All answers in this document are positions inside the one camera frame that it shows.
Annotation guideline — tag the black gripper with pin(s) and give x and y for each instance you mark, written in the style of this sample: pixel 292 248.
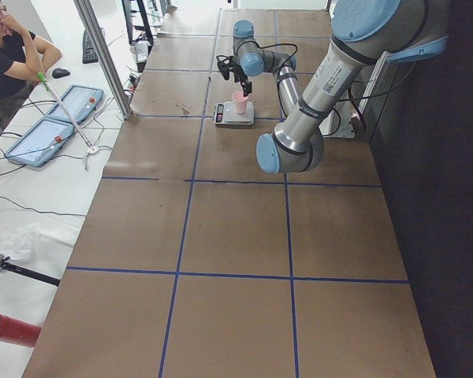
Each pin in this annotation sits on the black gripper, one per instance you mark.
pixel 238 73

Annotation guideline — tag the pink paper cup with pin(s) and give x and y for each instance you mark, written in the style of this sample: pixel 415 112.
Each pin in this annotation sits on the pink paper cup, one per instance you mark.
pixel 240 101

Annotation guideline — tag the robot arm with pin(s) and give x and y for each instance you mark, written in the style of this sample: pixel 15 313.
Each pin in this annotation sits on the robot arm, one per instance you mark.
pixel 362 31

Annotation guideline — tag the white digital kitchen scale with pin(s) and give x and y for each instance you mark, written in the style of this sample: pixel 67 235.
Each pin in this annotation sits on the white digital kitchen scale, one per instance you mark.
pixel 225 114

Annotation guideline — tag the black keyboard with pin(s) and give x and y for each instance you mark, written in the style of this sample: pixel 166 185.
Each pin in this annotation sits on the black keyboard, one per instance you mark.
pixel 89 53

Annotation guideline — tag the far blue teach pendant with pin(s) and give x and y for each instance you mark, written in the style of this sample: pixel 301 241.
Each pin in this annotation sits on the far blue teach pendant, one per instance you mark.
pixel 81 101

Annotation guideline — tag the blue teach pendant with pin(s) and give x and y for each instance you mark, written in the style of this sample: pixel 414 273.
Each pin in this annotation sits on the blue teach pendant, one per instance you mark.
pixel 40 143
pixel 81 101

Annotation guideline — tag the black computer mouse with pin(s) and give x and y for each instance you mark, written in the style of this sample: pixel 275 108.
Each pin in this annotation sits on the black computer mouse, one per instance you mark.
pixel 58 73

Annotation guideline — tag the near blue teach pendant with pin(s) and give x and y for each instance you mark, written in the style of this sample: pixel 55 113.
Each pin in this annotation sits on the near blue teach pendant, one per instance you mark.
pixel 40 143

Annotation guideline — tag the seated person in black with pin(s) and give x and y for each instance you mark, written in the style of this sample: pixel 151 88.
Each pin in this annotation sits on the seated person in black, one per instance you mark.
pixel 23 55

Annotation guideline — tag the crumpled clear plastic bag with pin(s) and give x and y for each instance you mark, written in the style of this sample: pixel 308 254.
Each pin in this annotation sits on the crumpled clear plastic bag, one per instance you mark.
pixel 19 244

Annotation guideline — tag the black tripod rod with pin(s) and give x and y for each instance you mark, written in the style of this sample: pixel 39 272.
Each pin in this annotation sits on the black tripod rod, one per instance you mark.
pixel 6 265

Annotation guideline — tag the red cylinder tube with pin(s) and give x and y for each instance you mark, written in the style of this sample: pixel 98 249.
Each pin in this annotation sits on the red cylinder tube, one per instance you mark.
pixel 18 332

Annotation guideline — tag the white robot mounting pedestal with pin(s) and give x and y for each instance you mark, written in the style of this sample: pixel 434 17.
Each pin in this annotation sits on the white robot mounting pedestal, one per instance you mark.
pixel 340 121

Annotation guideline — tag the green-handled metal grabber stick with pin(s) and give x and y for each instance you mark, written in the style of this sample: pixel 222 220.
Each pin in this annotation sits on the green-handled metal grabber stick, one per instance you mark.
pixel 92 149

